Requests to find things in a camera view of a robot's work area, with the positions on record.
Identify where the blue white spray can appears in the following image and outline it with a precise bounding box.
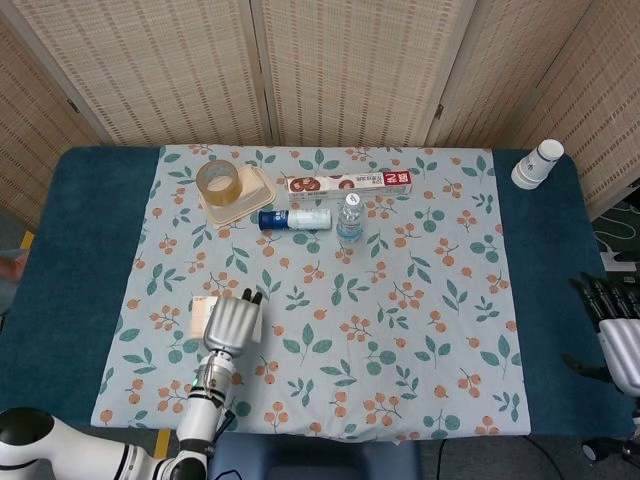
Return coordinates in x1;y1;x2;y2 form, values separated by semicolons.
257;208;333;232

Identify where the clear water bottle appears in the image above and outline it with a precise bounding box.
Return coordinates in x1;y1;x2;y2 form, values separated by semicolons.
335;193;365;245

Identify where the floral leaf tablecloth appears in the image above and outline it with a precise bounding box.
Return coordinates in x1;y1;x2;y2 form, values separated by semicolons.
89;144;532;442

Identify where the clear brown tape roll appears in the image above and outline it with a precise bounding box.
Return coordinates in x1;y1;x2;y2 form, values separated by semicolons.
195;160;245;207

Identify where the black wheeled stand base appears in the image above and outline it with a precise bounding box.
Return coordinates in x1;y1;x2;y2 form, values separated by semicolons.
582;435;640;465

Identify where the bamboo folding screen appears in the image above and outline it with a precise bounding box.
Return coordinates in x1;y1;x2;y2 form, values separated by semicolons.
0;0;640;236

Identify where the red white cling film box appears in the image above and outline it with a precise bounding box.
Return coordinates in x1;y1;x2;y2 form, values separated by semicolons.
286;170;414;202

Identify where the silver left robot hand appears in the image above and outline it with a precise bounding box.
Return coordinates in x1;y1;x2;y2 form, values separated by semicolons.
202;288;265;357

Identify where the white paper cup stack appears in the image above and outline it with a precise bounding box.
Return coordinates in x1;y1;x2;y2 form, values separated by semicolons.
510;138;565;191

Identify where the white cable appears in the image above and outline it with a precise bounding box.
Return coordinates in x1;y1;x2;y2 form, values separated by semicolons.
593;199;640;254

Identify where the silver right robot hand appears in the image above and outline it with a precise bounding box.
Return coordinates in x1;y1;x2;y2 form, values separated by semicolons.
562;272;640;400

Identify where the blue chair seat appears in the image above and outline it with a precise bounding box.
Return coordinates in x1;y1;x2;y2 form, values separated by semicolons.
207;432;424;480

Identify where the orange tissue pack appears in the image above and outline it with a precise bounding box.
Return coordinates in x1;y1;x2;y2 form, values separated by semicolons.
191;295;264;344

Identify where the white power strip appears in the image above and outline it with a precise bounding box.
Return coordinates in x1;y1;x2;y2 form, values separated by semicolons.
599;249;640;274

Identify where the teal blue table cover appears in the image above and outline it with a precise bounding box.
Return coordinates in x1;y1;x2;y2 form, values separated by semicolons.
0;145;636;442

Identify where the beige plastic container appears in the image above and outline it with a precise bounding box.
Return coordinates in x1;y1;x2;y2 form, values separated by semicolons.
198;166;278;230

